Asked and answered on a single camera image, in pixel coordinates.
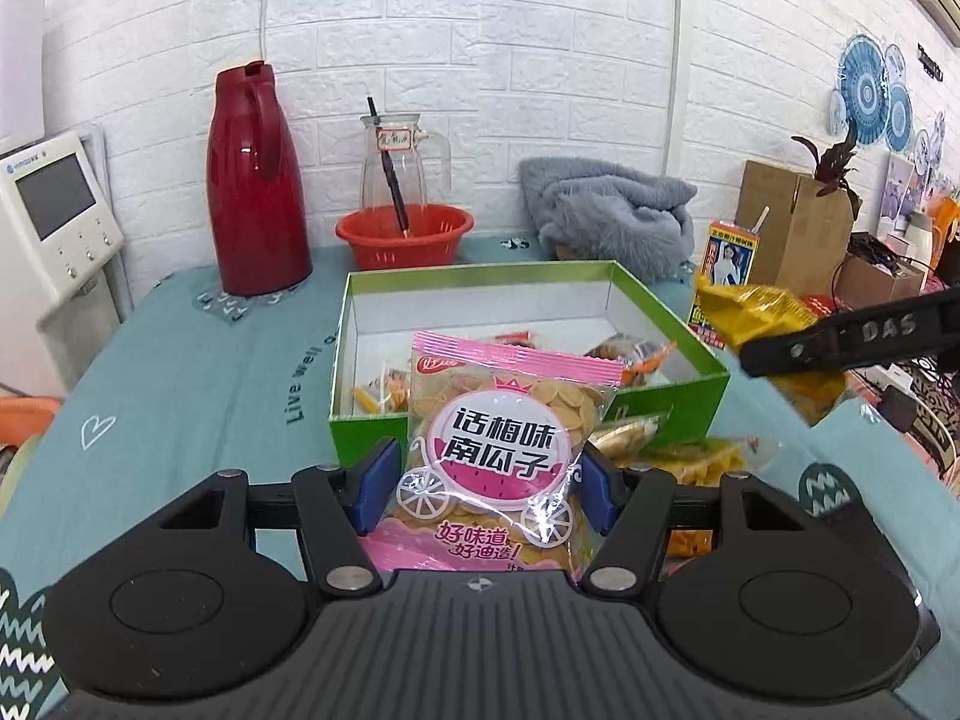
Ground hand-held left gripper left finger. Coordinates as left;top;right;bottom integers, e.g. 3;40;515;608
154;439;399;593

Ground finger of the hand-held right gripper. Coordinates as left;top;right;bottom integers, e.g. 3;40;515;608
739;291;960;380

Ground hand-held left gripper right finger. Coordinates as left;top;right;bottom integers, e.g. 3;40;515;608
581;441;815;593

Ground yellow crinkled snack bag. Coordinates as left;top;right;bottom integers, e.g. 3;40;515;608
693;281;850;422

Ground yellow sticks snack packet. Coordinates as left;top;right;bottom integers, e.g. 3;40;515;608
354;366;412;415

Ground green cardboard box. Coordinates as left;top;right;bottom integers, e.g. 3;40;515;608
327;259;731;470

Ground pink pumpkin seed packet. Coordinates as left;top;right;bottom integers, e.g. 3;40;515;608
356;329;625;587

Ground clear packet with orange end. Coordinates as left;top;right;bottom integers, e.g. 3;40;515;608
583;332;678;389

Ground golden brown snack packet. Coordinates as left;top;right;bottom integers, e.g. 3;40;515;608
591;415;670;460

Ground small brown cardboard box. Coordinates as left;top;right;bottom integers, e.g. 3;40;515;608
835;250;928;313

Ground black power adapter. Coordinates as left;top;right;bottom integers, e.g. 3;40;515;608
880;385;920;434

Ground clear packet of yellow chips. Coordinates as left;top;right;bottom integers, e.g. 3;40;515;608
636;441;782;559

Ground large brown cardboard box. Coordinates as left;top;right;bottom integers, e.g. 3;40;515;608
736;159;865;298

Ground yellow green juice carton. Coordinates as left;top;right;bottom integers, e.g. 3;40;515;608
688;218;763;350

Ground dark red leafed plant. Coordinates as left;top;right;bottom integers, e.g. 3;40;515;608
791;120;865;220

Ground teal tablecloth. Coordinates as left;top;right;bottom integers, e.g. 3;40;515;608
0;235;960;700

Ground blue paper fan decorations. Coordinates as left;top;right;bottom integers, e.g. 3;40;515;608
827;33;947;175

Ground red plastic basin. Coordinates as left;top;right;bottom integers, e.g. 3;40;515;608
334;203;476;272

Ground grey fluffy cloth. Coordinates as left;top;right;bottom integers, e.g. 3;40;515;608
519;157;700;283

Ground red thermos jug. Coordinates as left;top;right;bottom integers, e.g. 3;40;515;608
207;60;314;298

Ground black stirrer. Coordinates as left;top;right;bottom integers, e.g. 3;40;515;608
365;95;410;238

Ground glass pitcher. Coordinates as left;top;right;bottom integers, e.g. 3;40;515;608
360;113;452;212

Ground orange plastic basin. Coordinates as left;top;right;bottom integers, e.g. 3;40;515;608
0;396;55;452

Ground white dispenser with screen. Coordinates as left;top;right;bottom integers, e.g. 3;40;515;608
0;130;125;400

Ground white water purifier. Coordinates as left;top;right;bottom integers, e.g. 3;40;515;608
0;0;48;152

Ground white wall pipe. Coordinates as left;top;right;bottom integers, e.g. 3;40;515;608
663;0;685;175

